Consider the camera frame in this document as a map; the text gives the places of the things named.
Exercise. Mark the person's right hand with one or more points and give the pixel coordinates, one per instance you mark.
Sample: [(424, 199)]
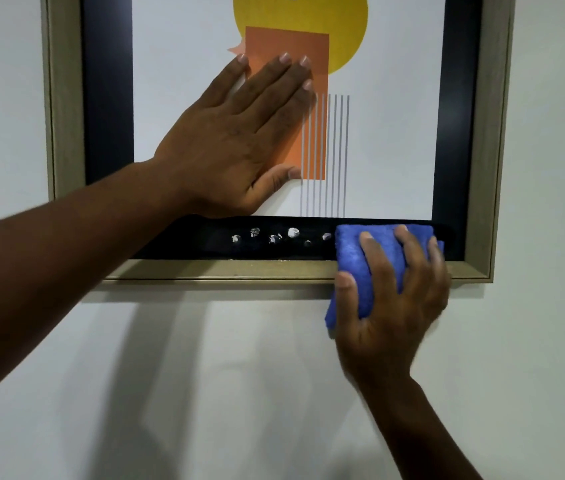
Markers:
[(392, 329)]

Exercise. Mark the person's left hand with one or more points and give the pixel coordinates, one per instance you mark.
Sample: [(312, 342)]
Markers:
[(212, 159)]

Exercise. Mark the person's right thumb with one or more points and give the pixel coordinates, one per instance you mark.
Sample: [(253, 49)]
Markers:
[(347, 299)]

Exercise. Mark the person's left little finger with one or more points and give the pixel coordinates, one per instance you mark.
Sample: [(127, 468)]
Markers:
[(225, 77)]

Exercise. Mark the person's left middle finger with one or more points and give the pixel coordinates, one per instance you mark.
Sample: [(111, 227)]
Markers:
[(282, 89)]

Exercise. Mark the person's right middle finger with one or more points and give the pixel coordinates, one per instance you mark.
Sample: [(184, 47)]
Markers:
[(412, 254)]

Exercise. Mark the person's left thumb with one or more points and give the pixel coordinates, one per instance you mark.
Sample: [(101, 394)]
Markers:
[(277, 179)]

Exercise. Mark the blue microfiber cleaning cloth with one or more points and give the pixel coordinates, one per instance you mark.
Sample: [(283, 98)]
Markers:
[(352, 249)]

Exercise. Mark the wooden framed abstract art picture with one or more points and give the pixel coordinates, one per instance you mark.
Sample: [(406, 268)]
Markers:
[(387, 144)]

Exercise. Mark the person's left forearm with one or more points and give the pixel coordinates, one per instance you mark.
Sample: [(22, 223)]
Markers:
[(62, 264)]

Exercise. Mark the person's right forearm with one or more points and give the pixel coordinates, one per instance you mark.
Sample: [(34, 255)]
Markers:
[(417, 434)]

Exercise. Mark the scattered white crumbs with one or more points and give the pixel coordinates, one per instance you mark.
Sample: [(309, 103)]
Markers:
[(293, 232)]

